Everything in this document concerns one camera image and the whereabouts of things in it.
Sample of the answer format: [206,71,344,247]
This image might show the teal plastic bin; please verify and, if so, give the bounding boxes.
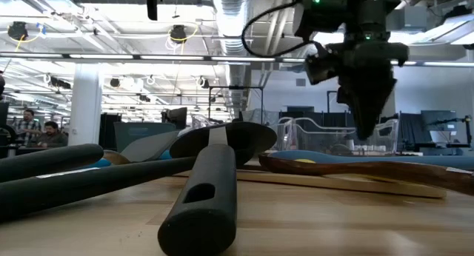
[113,121,178,153]

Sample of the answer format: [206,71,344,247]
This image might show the black metal frame rig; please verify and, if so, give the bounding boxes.
[207,85,265,118]
[325,89,340,115]

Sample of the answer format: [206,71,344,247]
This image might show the round black spatula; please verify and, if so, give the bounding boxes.
[157,121,278,256]

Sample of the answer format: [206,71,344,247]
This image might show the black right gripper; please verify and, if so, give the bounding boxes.
[325,40,410,141]

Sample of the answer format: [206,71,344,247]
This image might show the blue silicone spoon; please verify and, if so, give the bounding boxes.
[78,149,174,171]

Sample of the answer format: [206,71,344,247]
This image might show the light wooden slotted spatula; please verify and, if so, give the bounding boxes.
[102,149,131,166]

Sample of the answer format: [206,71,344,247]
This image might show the grey wedge spatula black handle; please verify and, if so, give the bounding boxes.
[0,129,181,183]

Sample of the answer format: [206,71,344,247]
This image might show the white building column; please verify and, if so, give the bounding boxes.
[68,62,104,146]

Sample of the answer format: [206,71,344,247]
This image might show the grey monitor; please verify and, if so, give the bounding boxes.
[420,109,459,134]

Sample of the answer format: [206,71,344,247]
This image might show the dark brown wooden spoon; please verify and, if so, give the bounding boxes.
[258,153,474,197]

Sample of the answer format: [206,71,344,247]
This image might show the dark cabinet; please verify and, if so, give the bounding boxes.
[99,112,123,150]

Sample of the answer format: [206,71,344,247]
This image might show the silver spiral ventilation duct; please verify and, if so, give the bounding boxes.
[211,0,253,115]

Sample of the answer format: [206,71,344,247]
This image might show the light wooden spork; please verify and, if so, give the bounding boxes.
[173,169,448,200]

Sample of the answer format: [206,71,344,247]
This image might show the black ceiling cable reel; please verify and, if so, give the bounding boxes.
[169,24,188,43]
[6,20,30,41]

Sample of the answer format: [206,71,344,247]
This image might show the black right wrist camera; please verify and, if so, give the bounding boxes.
[303,52,344,86]

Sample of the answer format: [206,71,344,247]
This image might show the large pale blue spoon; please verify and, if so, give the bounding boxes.
[268,149,474,172]

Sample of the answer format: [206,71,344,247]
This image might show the black monitor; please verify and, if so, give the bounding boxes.
[161,107,189,130]

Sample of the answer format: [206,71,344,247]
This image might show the black equipment stand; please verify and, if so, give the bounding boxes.
[424,114,474,148]

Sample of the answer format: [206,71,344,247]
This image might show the long ceiling light strip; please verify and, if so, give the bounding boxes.
[0,52,474,67]

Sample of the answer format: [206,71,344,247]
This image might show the person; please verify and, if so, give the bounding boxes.
[12,108,42,146]
[31,121,70,149]

